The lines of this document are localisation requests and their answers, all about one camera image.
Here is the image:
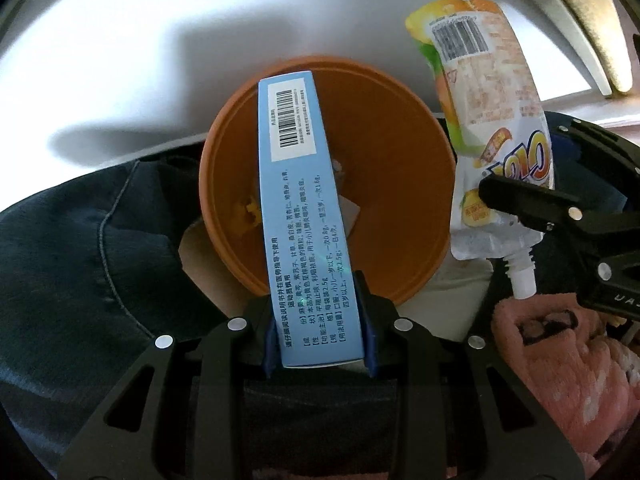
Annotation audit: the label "pink fuzzy garment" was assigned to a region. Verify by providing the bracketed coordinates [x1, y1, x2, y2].
[491, 296, 640, 480]

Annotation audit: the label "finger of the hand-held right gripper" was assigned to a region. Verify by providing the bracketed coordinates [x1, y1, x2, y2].
[477, 172, 640, 281]
[552, 119, 640, 213]

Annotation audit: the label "light blue medicine box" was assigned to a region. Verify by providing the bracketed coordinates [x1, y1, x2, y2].
[257, 71, 367, 367]

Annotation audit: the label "orange plastic bucket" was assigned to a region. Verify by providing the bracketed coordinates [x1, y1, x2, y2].
[198, 55, 457, 306]

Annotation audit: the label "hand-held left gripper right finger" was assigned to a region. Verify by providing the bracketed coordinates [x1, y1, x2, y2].
[354, 271, 557, 480]

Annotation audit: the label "person's dark blue jeans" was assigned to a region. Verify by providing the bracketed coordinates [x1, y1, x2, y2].
[0, 110, 631, 480]

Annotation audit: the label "small yellow scrap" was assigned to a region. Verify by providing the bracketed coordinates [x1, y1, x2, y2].
[234, 197, 264, 234]

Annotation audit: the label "orange fruit juice pouch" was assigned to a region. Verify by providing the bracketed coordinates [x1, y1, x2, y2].
[405, 0, 556, 301]

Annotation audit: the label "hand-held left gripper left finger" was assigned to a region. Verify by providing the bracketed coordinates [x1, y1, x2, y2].
[77, 297, 281, 480]

